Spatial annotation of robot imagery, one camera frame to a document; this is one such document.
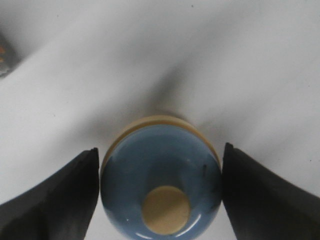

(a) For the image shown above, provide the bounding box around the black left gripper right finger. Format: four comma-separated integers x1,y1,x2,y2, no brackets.
222,143,320,240

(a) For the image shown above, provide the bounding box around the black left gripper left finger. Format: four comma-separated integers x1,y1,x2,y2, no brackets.
0,148,99,240

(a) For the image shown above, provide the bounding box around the blue and cream desk bell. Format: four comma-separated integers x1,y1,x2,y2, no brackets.
100,115,222,240

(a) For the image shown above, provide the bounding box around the black rotary selector switch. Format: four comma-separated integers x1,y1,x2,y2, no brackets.
0,32,22,79

